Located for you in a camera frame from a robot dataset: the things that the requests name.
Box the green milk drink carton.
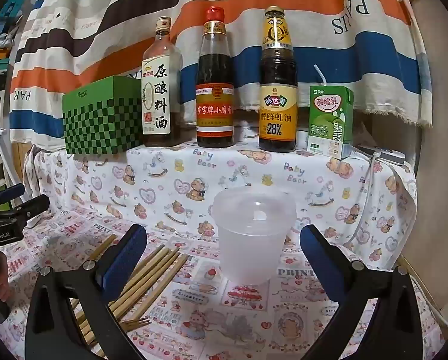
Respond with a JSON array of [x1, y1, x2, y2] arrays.
[[307, 85, 355, 160]]

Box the clear cooking wine bottle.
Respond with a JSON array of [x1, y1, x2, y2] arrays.
[[141, 16, 183, 148]]

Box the person's left hand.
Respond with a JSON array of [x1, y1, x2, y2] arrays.
[[0, 249, 13, 302]]

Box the green checkered box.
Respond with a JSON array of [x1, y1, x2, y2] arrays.
[[62, 75, 144, 155]]

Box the wooden fork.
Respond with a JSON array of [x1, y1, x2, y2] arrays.
[[120, 318, 152, 330]]

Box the translucent plastic cup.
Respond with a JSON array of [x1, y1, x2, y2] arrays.
[[209, 187, 298, 285]]

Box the white power bank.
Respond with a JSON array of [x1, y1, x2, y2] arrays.
[[359, 144, 406, 166]]

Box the pink print cloth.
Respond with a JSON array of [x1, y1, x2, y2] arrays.
[[0, 210, 389, 360]]

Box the striped cloth backdrop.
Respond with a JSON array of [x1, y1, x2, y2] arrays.
[[10, 0, 434, 147]]

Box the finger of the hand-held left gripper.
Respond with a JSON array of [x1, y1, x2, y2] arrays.
[[0, 194, 51, 222], [0, 184, 25, 205]]

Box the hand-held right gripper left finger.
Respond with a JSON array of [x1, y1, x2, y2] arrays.
[[25, 224, 148, 360]]

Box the yellow label oyster sauce bottle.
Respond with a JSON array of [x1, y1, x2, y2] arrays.
[[258, 6, 298, 153]]

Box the bunch of bamboo chopsticks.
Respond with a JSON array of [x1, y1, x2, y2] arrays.
[[68, 233, 190, 349]]

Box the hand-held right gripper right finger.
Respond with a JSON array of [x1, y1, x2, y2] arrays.
[[299, 224, 425, 360]]

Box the red cap sesame oil bottle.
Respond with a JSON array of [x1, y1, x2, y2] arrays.
[[195, 6, 236, 148]]

